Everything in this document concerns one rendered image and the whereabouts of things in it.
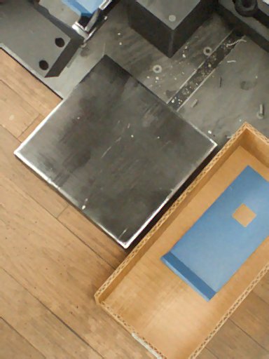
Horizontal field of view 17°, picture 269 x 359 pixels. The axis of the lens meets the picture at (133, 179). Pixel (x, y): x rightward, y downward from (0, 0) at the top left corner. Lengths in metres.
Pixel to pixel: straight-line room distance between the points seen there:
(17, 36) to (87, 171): 0.26
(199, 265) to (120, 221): 0.10
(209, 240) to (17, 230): 0.22
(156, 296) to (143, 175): 0.14
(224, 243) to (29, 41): 0.35
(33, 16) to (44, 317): 0.36
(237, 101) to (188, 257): 0.20
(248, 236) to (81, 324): 0.21
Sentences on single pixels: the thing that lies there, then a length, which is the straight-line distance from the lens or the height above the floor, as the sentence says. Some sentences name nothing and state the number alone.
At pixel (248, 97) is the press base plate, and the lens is 1.10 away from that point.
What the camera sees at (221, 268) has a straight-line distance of 1.03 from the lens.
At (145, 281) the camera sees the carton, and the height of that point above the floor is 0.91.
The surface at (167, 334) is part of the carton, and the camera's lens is 1.02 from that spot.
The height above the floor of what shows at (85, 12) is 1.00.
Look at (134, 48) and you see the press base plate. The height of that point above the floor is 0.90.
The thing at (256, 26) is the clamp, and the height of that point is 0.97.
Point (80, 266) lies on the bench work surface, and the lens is 1.04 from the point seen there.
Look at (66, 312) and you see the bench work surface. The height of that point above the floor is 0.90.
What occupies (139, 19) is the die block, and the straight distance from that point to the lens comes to 1.08.
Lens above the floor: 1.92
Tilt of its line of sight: 75 degrees down
